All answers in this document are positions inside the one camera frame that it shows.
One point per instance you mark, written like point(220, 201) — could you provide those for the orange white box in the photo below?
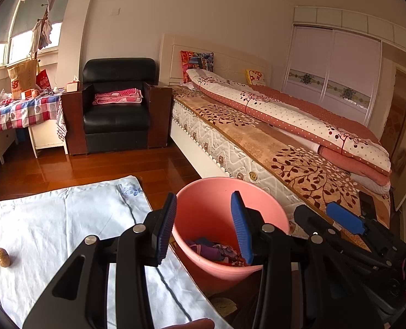
point(26, 95)

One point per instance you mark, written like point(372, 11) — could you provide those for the colourful printed wrapper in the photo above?
point(232, 255)

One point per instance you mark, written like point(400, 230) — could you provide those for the pink folded blanket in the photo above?
point(117, 96)

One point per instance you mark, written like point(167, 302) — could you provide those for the black leather armchair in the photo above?
point(117, 120)

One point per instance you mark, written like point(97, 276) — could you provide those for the brown paper shopping bag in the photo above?
point(21, 78)

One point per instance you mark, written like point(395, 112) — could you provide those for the wooden coat rack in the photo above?
point(35, 54)

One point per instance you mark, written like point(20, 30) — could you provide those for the person's left hand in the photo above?
point(192, 324)

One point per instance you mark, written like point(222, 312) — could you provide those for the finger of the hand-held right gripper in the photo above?
point(312, 217)
point(345, 217)

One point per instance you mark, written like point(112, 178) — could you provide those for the pink plastic bucket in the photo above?
point(206, 205)

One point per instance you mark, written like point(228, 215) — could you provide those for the colourful printed pillow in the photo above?
point(196, 62)

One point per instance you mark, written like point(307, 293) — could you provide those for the red patterned white cloth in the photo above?
point(61, 120)

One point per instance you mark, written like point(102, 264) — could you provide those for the window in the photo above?
point(21, 44)

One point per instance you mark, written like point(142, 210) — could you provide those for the wooden door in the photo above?
point(400, 109)

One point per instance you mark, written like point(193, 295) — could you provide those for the light blue cloth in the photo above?
point(69, 212)

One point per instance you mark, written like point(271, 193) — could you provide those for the bed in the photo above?
point(203, 133)

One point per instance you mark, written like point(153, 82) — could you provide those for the checkered cloth side table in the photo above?
point(18, 113)

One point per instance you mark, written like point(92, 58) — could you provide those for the tissue box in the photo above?
point(73, 85)

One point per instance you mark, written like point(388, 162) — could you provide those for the white plastic bag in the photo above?
point(5, 96)

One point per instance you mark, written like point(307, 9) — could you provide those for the white hanging garment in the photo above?
point(42, 36)

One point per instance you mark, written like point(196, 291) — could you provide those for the light switch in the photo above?
point(115, 11)

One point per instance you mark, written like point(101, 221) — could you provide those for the red paper bag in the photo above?
point(44, 81)

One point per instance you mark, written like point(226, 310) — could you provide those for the white desk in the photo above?
point(45, 140)

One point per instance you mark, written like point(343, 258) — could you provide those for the walnut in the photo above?
point(2, 257)

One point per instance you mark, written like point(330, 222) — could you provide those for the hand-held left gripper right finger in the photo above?
point(242, 233)

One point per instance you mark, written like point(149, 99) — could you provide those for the purple clothes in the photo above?
point(204, 248)

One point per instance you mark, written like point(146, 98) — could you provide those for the black smartphone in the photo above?
point(366, 204)

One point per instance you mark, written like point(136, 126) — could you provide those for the white sliding door wardrobe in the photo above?
point(343, 58)

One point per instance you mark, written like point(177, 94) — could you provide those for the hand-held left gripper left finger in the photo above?
point(165, 233)

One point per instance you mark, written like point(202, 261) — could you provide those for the yellow pillow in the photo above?
point(256, 77)

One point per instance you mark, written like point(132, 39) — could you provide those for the beige paper scrap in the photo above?
point(223, 306)

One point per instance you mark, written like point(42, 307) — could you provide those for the brown leaf print blanket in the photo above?
point(292, 164)

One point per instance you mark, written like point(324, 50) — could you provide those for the orange round fruit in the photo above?
point(35, 93)

